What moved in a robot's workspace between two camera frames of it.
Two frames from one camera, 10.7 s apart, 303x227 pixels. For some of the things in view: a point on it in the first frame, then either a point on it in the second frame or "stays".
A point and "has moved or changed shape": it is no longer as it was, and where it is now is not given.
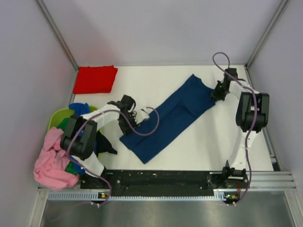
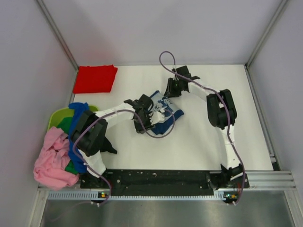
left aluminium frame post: (57, 32) stays
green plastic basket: (57, 114) stays
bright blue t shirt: (81, 109) stays
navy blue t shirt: (191, 99) has moved or changed shape
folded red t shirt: (94, 79) stays
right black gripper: (214, 94) to (170, 92)
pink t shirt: (50, 169) stays
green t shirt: (70, 166) stays
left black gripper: (125, 130) to (148, 114)
